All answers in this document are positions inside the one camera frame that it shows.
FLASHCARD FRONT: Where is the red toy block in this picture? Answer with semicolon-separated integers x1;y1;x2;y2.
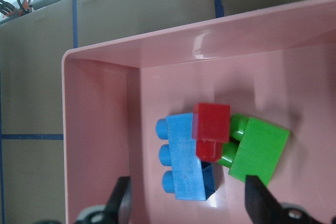
192;102;230;163

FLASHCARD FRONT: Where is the blue toy block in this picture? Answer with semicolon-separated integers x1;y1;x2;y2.
155;113;216;201

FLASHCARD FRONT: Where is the green toy block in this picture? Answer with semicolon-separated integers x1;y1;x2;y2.
217;113;290;186

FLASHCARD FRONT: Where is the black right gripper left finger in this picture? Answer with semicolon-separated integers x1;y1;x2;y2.
104;176;132;223

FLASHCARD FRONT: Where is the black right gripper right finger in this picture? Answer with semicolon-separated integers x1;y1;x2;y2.
245;175;284;223

